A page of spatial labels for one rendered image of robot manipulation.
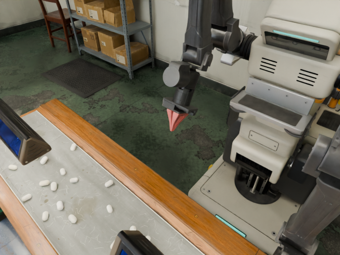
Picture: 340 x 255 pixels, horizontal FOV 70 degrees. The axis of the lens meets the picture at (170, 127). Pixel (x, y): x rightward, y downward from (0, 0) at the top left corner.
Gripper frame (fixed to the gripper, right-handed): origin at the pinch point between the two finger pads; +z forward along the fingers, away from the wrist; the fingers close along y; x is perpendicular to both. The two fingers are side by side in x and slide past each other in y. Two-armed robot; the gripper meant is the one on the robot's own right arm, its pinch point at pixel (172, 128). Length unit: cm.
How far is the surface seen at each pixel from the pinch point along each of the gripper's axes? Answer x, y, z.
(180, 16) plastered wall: 167, -131, -52
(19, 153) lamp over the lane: -38.2, -18.2, 11.0
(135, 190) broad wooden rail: -1.7, -5.7, 28.5
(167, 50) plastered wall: 186, -150, -14
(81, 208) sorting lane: -16.6, -15.7, 37.2
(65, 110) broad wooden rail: 7, -68, 23
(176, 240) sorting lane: -5.0, 17.3, 31.3
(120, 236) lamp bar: -38.7, 19.3, 6.7
